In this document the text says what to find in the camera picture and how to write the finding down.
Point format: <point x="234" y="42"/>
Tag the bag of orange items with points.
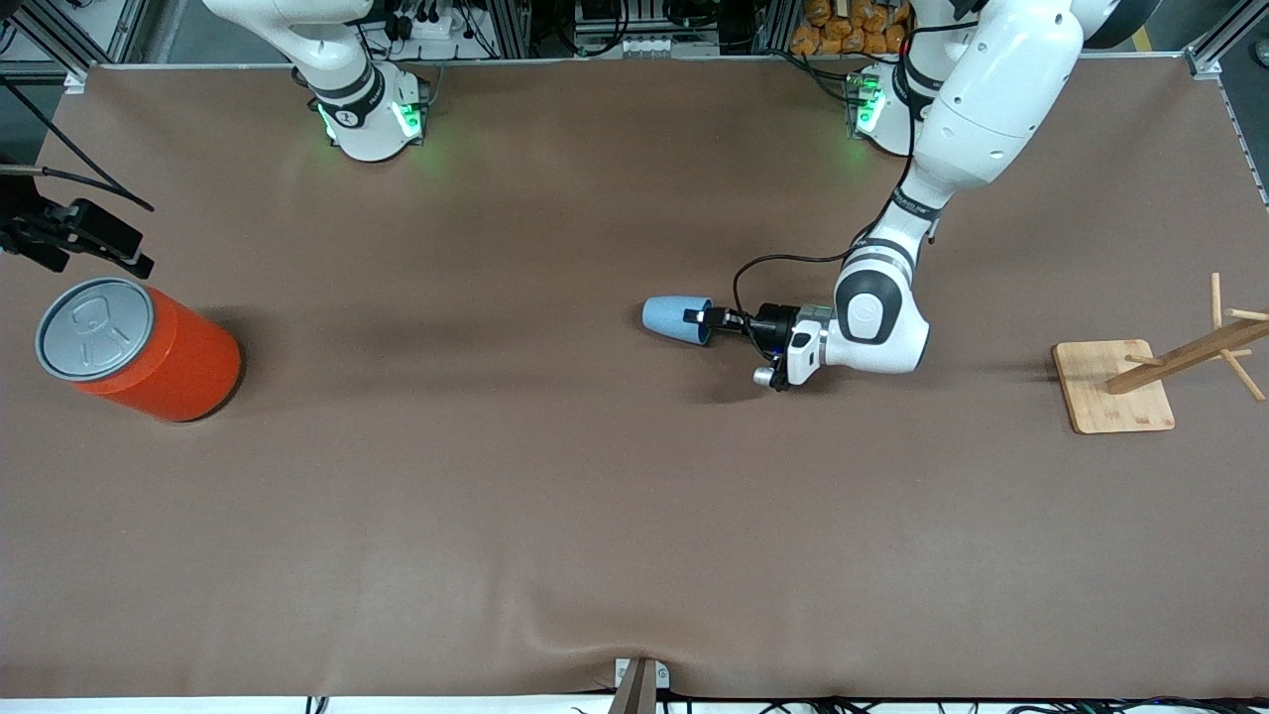
<point x="843" y="30"/>

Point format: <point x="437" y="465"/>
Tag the brown table mat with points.
<point x="634" y="496"/>

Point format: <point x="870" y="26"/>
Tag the metal clamp bracket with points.
<point x="621" y="674"/>

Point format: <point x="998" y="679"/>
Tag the orange can with grey lid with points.
<point x="159" y="357"/>

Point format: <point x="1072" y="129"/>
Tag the long white power strip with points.
<point x="649" y="45"/>

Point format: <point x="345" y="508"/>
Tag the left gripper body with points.
<point x="771" y="324"/>

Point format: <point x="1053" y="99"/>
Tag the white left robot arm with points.
<point x="991" y="109"/>

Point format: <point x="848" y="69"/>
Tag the wooden mug rack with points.
<point x="1115" y="392"/>

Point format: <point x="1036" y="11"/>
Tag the light blue cup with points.
<point x="669" y="317"/>

